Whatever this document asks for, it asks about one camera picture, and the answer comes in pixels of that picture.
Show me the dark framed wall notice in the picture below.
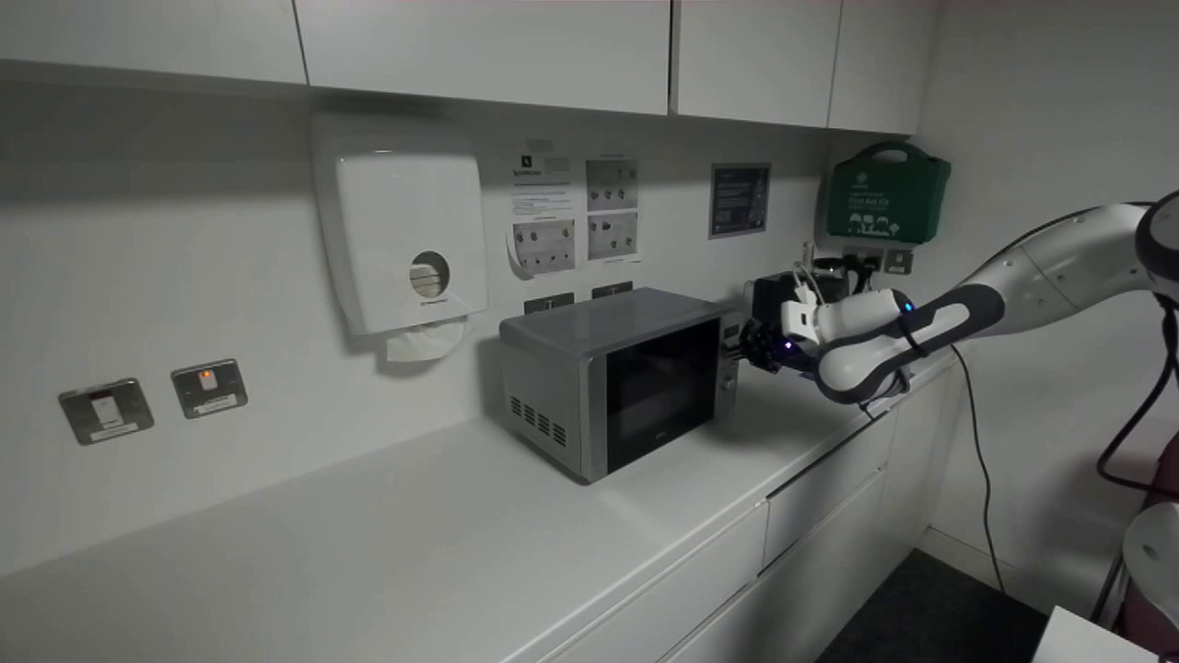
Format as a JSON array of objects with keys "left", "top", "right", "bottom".
[{"left": 704, "top": 157, "right": 775, "bottom": 244}]

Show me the white cabinet drawer front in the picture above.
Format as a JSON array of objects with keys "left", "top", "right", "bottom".
[
  {"left": 659, "top": 471, "right": 931, "bottom": 663},
  {"left": 759, "top": 417, "right": 912, "bottom": 570},
  {"left": 520, "top": 501, "right": 775, "bottom": 663}
]

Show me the white paper towel dispenser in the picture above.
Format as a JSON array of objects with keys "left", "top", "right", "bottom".
[{"left": 311, "top": 115, "right": 495, "bottom": 368}]

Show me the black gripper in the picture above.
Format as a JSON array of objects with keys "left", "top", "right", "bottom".
[{"left": 738, "top": 270, "right": 826, "bottom": 374}]

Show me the green first aid box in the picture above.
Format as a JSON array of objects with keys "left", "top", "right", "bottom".
[{"left": 822, "top": 135, "right": 955, "bottom": 245}]

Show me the white upper cabinet door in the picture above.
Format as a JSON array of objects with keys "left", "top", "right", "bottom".
[
  {"left": 293, "top": 0, "right": 678, "bottom": 116},
  {"left": 829, "top": 0, "right": 946, "bottom": 138},
  {"left": 0, "top": 0, "right": 311, "bottom": 87},
  {"left": 672, "top": 0, "right": 848, "bottom": 132}
]

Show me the silver microwave oven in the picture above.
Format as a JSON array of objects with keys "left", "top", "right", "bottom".
[{"left": 495, "top": 288, "right": 730, "bottom": 487}]

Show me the white sheet of paper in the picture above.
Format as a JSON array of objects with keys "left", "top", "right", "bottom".
[{"left": 1033, "top": 601, "right": 1161, "bottom": 663}]

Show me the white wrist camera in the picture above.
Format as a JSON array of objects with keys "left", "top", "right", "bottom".
[{"left": 780, "top": 276, "right": 826, "bottom": 349}]

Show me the steel wall switch plate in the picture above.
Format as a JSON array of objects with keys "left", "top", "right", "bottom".
[
  {"left": 169, "top": 353, "right": 256, "bottom": 423},
  {"left": 56, "top": 374, "right": 159, "bottom": 449}
]

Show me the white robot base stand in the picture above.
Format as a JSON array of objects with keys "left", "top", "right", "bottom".
[{"left": 1107, "top": 434, "right": 1179, "bottom": 654}]

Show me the thin black hanging cable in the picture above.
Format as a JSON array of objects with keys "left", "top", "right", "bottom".
[{"left": 946, "top": 341, "right": 1011, "bottom": 597}]

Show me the white instruction sheet with photos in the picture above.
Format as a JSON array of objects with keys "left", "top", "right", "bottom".
[
  {"left": 581, "top": 155, "right": 646, "bottom": 265},
  {"left": 500, "top": 135, "right": 586, "bottom": 284}
]

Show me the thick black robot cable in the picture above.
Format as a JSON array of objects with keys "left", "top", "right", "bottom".
[{"left": 1095, "top": 300, "right": 1179, "bottom": 497}]

